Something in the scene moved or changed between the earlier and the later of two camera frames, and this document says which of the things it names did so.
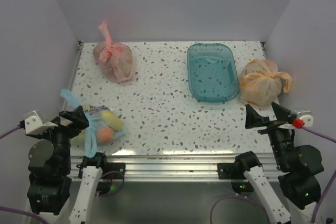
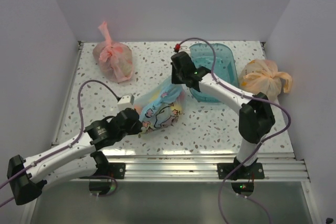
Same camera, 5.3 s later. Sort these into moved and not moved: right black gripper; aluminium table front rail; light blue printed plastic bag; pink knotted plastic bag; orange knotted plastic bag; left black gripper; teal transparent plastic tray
Moved: right black gripper; left black gripper; light blue printed plastic bag
Not moved: aluminium table front rail; teal transparent plastic tray; orange knotted plastic bag; pink knotted plastic bag
